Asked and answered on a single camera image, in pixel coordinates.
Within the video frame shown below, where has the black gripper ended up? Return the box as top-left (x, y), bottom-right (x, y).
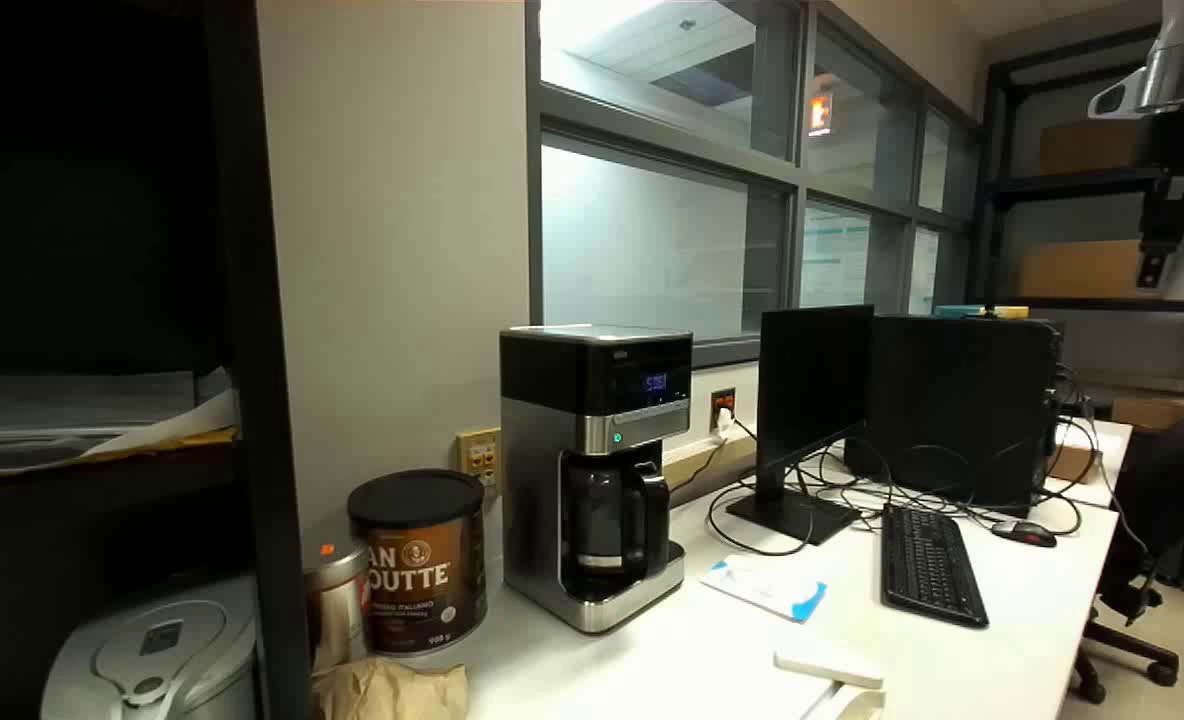
top-left (1130, 169), bottom-right (1184, 293)

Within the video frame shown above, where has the black and steel coffee machine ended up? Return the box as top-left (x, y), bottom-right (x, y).
top-left (497, 319), bottom-right (695, 636)

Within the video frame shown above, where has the brown coffee can black lid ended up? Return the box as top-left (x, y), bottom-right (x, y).
top-left (345, 466), bottom-right (491, 654)

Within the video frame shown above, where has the large brown cardboard box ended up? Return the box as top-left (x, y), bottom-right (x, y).
top-left (1015, 234), bottom-right (1152, 305)

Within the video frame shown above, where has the small brown cardboard box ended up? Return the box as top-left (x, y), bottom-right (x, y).
top-left (1036, 116), bottom-right (1155, 178)

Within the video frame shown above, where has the dark background shelving unit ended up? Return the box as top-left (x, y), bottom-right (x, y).
top-left (969, 25), bottom-right (1184, 416)

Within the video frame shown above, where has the black office chair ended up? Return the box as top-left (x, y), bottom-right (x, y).
top-left (1067, 409), bottom-right (1184, 709)

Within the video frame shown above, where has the large black computer monitor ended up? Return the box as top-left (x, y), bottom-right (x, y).
top-left (842, 312), bottom-right (1064, 514)

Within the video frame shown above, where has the black computer mouse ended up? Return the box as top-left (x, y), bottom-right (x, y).
top-left (998, 520), bottom-right (1059, 551)

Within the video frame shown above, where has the black computer monitor on stand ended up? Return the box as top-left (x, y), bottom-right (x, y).
top-left (724, 301), bottom-right (880, 549)

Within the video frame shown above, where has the black computer keyboard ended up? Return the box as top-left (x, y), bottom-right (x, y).
top-left (880, 499), bottom-right (992, 633)

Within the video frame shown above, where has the white and blue envelope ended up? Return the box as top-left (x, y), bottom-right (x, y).
top-left (695, 549), bottom-right (832, 629)

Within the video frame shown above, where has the white flat paper box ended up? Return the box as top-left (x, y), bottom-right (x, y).
top-left (766, 647), bottom-right (888, 720)

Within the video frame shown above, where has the crumpled brown paper bag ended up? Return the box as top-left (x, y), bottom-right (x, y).
top-left (309, 654), bottom-right (472, 720)

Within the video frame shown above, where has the small metal tin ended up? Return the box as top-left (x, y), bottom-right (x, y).
top-left (305, 535), bottom-right (372, 673)

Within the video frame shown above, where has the white rice cooker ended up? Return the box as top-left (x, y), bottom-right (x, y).
top-left (37, 570), bottom-right (264, 720)

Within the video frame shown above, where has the stack of papers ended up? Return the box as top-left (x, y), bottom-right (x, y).
top-left (0, 362), bottom-right (242, 478)

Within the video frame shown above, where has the dark window frame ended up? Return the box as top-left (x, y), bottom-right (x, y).
top-left (522, 0), bottom-right (982, 371)

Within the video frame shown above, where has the beige cable raceway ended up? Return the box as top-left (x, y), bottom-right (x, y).
top-left (664, 430), bottom-right (758, 505)

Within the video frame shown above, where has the glass coffee carafe black handle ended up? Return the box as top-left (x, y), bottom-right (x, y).
top-left (559, 443), bottom-right (674, 598)

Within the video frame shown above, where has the beige wall outlet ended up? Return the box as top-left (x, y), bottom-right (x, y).
top-left (453, 425), bottom-right (505, 482)

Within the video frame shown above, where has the black metal shelf frame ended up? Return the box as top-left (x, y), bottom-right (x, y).
top-left (0, 0), bottom-right (317, 720)

